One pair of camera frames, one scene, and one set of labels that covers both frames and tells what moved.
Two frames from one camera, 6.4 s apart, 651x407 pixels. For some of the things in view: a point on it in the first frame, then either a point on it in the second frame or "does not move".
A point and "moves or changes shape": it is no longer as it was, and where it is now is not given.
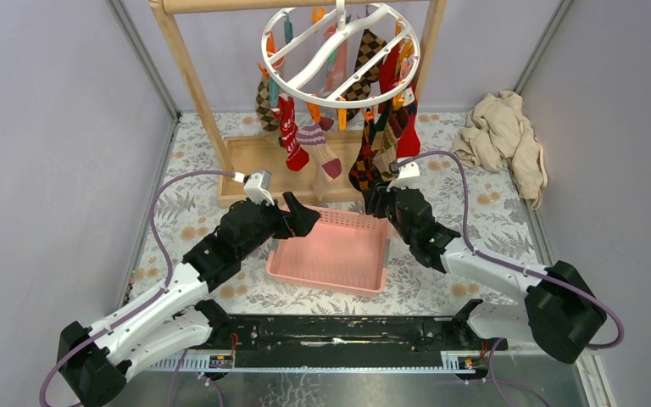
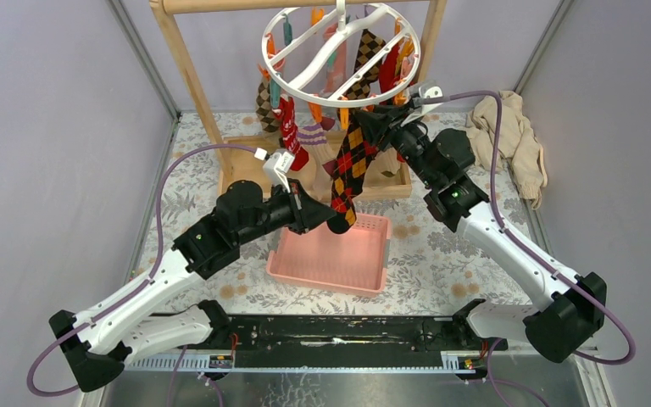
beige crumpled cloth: [497, 135] does not move
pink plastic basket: [340, 249] does not move
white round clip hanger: [341, 55] does not move
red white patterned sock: [298, 158] does not move
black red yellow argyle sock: [366, 172] moves or changes shape
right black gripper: [375, 199] → [376, 125]
